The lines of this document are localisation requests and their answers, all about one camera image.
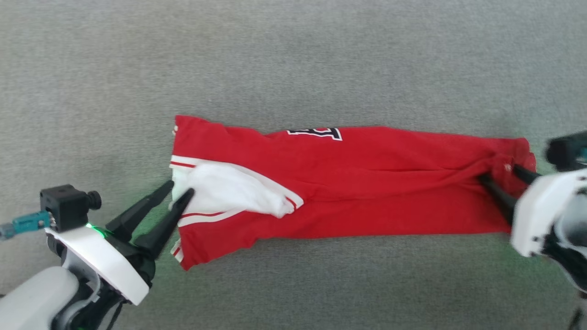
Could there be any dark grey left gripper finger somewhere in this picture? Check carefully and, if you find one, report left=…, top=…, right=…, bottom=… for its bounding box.
left=134, top=187, right=196, bottom=260
left=106, top=180, right=175, bottom=242

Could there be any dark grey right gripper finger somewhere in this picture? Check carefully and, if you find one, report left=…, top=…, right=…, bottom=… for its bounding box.
left=512, top=164, right=543, bottom=186
left=478, top=175, right=519, bottom=226

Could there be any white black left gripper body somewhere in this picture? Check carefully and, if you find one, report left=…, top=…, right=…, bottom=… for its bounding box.
left=45, top=224, right=157, bottom=307

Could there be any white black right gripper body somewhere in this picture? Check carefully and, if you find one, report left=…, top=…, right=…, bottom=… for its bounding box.
left=510, top=168, right=587, bottom=258

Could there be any red and white jersey garment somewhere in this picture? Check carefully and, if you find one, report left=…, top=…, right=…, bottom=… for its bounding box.
left=169, top=115, right=537, bottom=271

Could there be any teal camera cable connector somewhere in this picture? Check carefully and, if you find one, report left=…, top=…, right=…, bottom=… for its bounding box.
left=0, top=210, right=52, bottom=242

